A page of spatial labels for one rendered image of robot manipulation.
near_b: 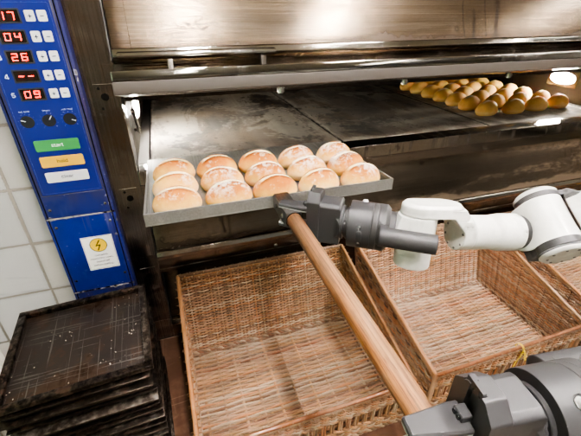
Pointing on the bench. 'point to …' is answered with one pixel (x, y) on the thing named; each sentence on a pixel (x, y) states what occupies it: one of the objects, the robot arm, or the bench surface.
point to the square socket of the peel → (283, 208)
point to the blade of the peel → (244, 182)
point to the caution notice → (100, 252)
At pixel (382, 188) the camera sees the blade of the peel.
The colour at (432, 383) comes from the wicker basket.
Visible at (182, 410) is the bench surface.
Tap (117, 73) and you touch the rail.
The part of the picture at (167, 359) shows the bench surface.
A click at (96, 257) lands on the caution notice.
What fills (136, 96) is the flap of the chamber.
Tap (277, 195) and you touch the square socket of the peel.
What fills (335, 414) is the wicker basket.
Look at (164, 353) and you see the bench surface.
